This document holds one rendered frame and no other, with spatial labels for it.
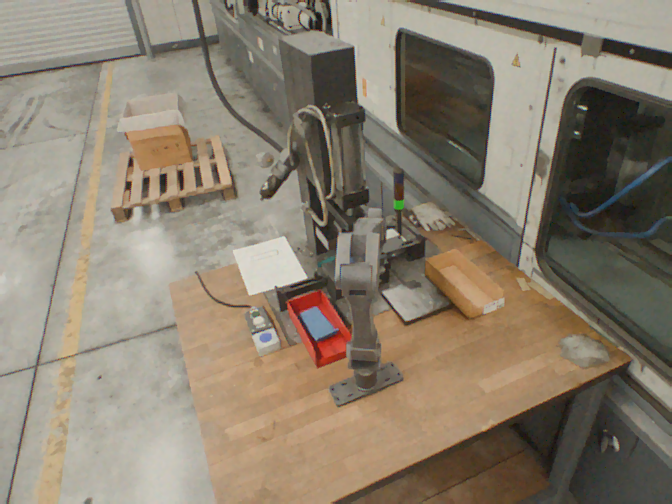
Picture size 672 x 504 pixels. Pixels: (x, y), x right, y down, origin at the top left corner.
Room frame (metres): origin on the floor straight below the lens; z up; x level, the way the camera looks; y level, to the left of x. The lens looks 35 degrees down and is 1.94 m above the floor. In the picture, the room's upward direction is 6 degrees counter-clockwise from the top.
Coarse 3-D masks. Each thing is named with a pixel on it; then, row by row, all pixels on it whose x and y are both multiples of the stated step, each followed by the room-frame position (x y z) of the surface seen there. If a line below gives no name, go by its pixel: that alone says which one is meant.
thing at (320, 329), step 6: (306, 312) 1.13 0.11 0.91; (312, 312) 1.13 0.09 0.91; (318, 312) 1.13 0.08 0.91; (300, 318) 1.11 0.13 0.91; (306, 318) 1.11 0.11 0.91; (318, 318) 1.10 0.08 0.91; (324, 318) 1.10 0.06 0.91; (306, 324) 1.08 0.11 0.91; (312, 324) 1.08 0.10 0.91; (318, 324) 1.07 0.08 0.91; (324, 324) 1.07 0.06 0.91; (330, 324) 1.07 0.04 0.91; (312, 330) 1.05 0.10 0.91; (318, 330) 1.05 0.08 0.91; (324, 330) 1.05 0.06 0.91; (330, 330) 1.04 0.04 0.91; (336, 330) 1.02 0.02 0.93; (318, 336) 1.02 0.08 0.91; (324, 336) 1.00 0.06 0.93
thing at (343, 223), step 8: (328, 200) 1.36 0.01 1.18; (328, 208) 1.34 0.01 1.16; (336, 208) 1.32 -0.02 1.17; (352, 208) 1.25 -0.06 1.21; (360, 208) 1.29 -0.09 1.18; (336, 216) 1.28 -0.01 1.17; (344, 216) 1.25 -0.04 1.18; (352, 216) 1.24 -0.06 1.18; (360, 216) 1.24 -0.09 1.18; (328, 224) 1.28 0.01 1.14; (336, 224) 1.26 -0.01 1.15; (344, 224) 1.22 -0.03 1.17; (352, 224) 1.20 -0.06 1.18; (320, 232) 1.24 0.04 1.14; (328, 232) 1.23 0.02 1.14; (336, 232) 1.23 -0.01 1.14; (344, 232) 1.22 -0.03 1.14; (328, 240) 1.19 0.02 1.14; (336, 240) 1.19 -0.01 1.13; (328, 248) 1.19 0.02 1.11
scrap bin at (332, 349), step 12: (300, 300) 1.15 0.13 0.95; (312, 300) 1.16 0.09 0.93; (324, 300) 1.15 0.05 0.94; (300, 312) 1.14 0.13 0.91; (324, 312) 1.13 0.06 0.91; (336, 312) 1.07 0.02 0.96; (300, 324) 1.03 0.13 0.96; (336, 324) 1.06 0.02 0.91; (300, 336) 1.04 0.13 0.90; (336, 336) 1.02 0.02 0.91; (348, 336) 0.97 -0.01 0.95; (312, 348) 0.93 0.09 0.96; (324, 348) 0.98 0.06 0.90; (336, 348) 0.97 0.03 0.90; (324, 360) 0.91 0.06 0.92; (336, 360) 0.93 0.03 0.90
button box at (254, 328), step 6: (198, 276) 1.39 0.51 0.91; (204, 288) 1.31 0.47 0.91; (210, 294) 1.28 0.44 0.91; (216, 300) 1.24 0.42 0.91; (234, 306) 1.20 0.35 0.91; (240, 306) 1.20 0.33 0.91; (246, 306) 1.19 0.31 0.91; (246, 312) 1.14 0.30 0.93; (264, 312) 1.13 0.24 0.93; (246, 318) 1.11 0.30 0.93; (252, 318) 1.11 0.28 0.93; (264, 318) 1.10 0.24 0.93; (252, 324) 1.08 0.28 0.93; (258, 324) 1.08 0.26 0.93; (264, 324) 1.08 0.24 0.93; (270, 324) 1.07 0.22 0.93; (252, 330) 1.06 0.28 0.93; (258, 330) 1.06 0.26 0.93; (264, 330) 1.06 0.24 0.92; (252, 336) 1.05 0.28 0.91
